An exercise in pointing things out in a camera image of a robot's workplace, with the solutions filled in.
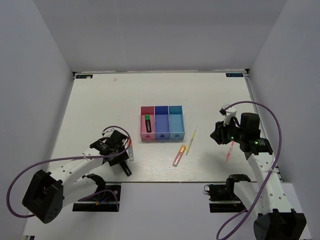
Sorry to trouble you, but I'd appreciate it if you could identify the dark blue storage bin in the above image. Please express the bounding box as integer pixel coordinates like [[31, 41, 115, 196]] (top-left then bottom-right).
[[154, 106, 170, 140]]

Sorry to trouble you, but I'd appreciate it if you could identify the orange cap white highlighter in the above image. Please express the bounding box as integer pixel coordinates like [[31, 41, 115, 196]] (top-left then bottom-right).
[[127, 139, 134, 162]]

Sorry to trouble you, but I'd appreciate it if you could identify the pink storage bin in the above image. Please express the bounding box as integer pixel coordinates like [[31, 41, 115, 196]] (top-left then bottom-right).
[[140, 106, 156, 141]]

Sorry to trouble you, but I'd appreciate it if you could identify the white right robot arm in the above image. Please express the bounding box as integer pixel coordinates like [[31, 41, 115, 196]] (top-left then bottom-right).
[[209, 110, 307, 240]]

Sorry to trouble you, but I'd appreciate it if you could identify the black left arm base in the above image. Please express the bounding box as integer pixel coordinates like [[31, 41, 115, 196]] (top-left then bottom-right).
[[72, 173, 122, 213]]

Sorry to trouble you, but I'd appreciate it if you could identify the blue label corner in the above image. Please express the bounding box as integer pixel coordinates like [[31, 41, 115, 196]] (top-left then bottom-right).
[[225, 72, 244, 78], [75, 74, 93, 79]]

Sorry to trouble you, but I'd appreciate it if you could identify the blue label right corner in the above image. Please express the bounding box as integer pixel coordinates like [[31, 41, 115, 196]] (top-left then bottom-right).
[[225, 72, 244, 78]]

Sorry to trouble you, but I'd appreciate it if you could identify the thin yellow pen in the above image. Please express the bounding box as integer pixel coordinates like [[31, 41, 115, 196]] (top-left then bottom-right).
[[185, 129, 197, 156]]

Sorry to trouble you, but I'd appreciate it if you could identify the purple cap black highlighter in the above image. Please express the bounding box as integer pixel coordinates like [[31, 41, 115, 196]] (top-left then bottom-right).
[[119, 161, 132, 177]]

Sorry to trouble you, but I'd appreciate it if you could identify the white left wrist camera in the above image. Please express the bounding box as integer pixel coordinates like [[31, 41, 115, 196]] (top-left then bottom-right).
[[101, 127, 116, 138]]

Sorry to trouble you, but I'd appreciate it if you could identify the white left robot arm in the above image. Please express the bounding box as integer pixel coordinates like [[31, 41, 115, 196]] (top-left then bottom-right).
[[22, 130, 131, 224]]

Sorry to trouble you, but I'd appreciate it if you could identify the blue label left corner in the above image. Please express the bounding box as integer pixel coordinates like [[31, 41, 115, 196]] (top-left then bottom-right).
[[75, 74, 93, 79]]

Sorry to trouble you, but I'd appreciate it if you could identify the light blue storage bin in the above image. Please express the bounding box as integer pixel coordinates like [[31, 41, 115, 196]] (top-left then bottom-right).
[[168, 105, 185, 140]]

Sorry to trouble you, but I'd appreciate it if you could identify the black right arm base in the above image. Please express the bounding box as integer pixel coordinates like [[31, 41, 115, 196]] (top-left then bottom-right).
[[203, 174, 251, 213]]

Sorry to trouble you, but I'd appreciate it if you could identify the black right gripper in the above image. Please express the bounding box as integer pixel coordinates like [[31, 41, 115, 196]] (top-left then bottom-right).
[[210, 116, 246, 145]]

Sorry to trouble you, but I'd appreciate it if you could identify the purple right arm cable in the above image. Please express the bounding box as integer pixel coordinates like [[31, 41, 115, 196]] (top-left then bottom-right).
[[215, 100, 281, 240]]

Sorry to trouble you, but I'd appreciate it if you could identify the orange cap pink highlighter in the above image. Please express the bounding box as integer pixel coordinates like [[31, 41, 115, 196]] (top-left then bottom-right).
[[172, 145, 186, 167]]

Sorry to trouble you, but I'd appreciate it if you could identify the green cap black highlighter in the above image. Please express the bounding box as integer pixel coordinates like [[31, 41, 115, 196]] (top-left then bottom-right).
[[144, 114, 152, 133]]

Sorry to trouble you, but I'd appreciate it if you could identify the thin pink pen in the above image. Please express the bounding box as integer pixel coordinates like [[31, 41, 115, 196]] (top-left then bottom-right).
[[225, 141, 235, 163]]

